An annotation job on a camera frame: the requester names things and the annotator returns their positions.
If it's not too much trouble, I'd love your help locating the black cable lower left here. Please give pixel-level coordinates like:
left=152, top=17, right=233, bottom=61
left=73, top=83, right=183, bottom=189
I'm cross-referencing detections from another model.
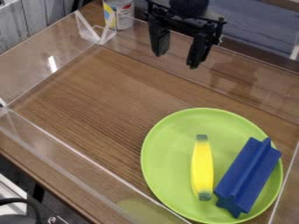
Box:
left=0, top=197, right=44, bottom=224

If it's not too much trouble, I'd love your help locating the green plate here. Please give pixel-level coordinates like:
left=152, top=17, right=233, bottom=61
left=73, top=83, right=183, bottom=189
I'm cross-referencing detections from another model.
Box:
left=140, top=108, right=283, bottom=224

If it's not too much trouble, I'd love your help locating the yellow toy banana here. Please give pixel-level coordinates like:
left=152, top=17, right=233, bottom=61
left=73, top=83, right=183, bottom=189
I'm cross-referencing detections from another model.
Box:
left=191, top=135, right=213, bottom=201

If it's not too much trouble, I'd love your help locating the clear acrylic enclosure wall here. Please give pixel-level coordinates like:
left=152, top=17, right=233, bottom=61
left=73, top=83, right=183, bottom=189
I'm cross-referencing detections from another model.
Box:
left=0, top=4, right=299, bottom=224

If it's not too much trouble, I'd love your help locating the blue star-shaped block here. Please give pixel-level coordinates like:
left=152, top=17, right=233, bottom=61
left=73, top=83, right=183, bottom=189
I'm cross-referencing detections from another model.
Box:
left=213, top=137, right=282, bottom=219

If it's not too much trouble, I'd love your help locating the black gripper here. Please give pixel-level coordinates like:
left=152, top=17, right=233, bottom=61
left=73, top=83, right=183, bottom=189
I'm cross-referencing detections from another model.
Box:
left=145, top=0, right=227, bottom=69

